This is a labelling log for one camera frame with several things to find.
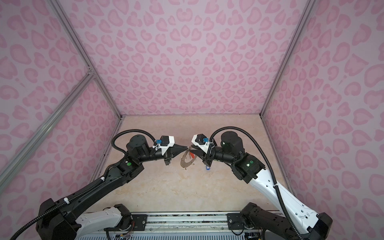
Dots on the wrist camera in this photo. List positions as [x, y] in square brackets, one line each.
[201, 139]
[164, 143]

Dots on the perforated metal ring disc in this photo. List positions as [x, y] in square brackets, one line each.
[186, 161]

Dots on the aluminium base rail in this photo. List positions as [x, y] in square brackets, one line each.
[183, 226]

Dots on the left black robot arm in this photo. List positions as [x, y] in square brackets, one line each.
[60, 218]

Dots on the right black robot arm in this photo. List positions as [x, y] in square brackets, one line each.
[240, 151]

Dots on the right corner aluminium post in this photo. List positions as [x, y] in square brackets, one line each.
[304, 19]

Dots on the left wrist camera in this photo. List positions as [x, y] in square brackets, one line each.
[164, 143]

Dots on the left diagonal aluminium strut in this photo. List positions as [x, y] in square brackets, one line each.
[39, 136]

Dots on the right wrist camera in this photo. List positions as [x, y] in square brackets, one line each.
[201, 139]

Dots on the left corner aluminium post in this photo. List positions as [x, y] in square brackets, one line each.
[81, 50]

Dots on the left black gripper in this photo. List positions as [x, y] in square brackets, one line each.
[175, 150]

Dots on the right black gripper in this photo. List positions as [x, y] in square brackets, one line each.
[205, 157]

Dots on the corner aluminium post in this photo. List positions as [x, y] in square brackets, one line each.
[304, 19]
[81, 50]

